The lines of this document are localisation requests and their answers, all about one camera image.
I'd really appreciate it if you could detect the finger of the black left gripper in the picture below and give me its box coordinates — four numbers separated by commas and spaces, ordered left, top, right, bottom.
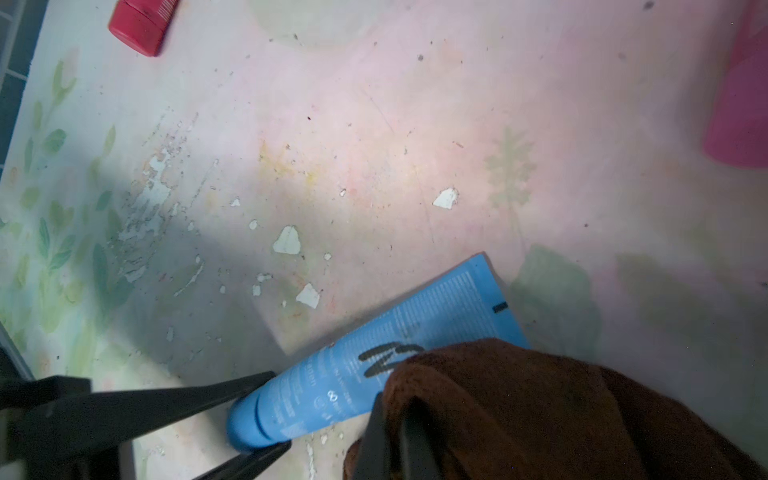
195, 441, 292, 480
1, 372, 275, 479

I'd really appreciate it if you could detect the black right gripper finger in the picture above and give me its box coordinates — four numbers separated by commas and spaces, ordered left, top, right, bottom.
351, 392, 442, 480

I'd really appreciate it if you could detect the blue toothpaste tube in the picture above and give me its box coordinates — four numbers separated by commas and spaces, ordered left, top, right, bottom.
227, 254, 529, 451

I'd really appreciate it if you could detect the brown wiping cloth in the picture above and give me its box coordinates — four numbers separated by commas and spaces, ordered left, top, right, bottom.
343, 338, 768, 480

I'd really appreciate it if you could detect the red toothpaste tube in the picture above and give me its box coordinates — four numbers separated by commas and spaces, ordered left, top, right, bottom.
108, 0, 179, 57

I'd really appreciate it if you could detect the magenta toothpaste tube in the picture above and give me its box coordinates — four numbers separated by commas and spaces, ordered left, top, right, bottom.
703, 1, 767, 169

